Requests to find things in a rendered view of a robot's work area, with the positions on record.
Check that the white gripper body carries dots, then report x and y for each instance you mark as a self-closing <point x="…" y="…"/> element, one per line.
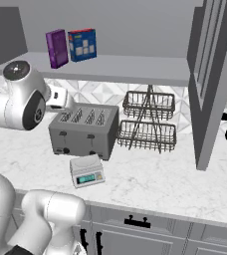
<point x="69" y="103"/>

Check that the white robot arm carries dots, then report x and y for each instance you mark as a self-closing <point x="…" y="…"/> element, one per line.
<point x="22" y="106"/>

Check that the blue cereal box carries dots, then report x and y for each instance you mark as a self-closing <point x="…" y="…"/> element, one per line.
<point x="82" y="45"/>

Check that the grey cabinet shelf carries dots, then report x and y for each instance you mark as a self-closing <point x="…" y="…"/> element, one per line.
<point x="125" y="68"/>

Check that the white digital scale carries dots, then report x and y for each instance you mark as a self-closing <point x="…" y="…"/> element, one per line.
<point x="86" y="169"/>

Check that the dark grey cabinet door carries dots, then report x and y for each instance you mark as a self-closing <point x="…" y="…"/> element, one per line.
<point x="4" y="36"/>

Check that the grey glass-panel cabinet door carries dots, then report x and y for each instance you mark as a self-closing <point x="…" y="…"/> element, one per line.
<point x="215" y="83"/>

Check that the grey four-slot toaster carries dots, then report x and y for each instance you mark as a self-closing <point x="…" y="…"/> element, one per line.
<point x="82" y="139"/>

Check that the purple box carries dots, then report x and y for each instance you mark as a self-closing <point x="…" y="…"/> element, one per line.
<point x="57" y="48"/>

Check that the grey cupboard door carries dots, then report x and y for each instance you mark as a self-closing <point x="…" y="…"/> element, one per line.
<point x="135" y="244"/>
<point x="77" y="240"/>

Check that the grey drawer front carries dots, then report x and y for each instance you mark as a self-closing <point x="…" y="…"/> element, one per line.
<point x="218" y="237"/>
<point x="165" y="220"/>

